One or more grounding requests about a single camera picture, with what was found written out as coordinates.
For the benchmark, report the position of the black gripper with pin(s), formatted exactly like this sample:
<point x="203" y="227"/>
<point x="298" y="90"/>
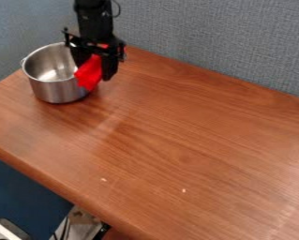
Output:
<point x="96" y="39"/>

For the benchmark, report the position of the red plastic block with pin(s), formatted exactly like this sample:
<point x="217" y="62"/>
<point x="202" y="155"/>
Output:
<point x="88" y="74"/>

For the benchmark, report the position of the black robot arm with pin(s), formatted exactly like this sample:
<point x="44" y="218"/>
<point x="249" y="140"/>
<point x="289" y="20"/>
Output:
<point x="96" y="9"/>

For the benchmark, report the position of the stainless steel pot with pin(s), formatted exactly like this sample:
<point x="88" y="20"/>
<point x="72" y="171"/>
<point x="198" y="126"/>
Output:
<point x="50" y="67"/>

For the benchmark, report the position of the metal table leg bracket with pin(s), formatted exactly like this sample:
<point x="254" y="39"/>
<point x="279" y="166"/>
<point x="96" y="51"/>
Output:
<point x="80" y="226"/>

